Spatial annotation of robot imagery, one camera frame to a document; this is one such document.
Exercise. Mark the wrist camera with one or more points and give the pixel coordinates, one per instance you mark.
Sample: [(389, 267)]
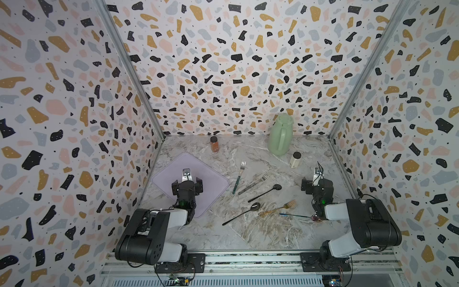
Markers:
[(186, 175), (318, 175)]

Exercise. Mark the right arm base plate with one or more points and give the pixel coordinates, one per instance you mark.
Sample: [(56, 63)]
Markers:
[(322, 263)]

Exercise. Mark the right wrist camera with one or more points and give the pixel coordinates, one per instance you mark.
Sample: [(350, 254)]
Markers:
[(318, 175)]

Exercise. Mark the black spoon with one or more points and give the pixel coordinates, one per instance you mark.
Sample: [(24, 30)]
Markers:
[(255, 207), (276, 187)]

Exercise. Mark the silver fork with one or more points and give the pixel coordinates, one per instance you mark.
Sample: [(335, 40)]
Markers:
[(254, 183)]

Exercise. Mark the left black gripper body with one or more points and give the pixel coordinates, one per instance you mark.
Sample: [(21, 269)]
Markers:
[(196, 188)]

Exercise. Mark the orange spice jar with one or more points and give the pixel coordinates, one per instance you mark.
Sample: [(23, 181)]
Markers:
[(214, 144)]

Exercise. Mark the aluminium rail frame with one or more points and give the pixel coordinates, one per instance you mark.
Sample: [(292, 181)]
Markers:
[(260, 269)]

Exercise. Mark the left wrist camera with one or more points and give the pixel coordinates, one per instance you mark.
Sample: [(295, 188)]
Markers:
[(186, 175)]

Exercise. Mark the gold fork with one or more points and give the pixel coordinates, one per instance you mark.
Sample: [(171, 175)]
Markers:
[(288, 205)]

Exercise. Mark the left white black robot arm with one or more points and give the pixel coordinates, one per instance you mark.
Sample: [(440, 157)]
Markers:
[(144, 239)]

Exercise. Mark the green plastic pitcher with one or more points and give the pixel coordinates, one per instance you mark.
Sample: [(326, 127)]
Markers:
[(281, 135)]

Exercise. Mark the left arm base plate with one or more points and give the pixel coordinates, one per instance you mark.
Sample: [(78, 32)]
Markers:
[(192, 263)]

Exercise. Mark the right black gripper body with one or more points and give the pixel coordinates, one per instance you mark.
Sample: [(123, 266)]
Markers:
[(311, 190)]

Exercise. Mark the iridescent spoon blue handle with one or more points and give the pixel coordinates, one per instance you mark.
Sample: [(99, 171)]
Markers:
[(299, 216)]

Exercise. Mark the white shaker jar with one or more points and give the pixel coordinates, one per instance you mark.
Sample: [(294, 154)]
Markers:
[(295, 159)]

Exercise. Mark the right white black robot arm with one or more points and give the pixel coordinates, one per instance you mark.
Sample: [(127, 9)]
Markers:
[(371, 225)]

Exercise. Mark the lilac placemat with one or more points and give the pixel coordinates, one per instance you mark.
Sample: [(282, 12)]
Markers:
[(214, 184)]

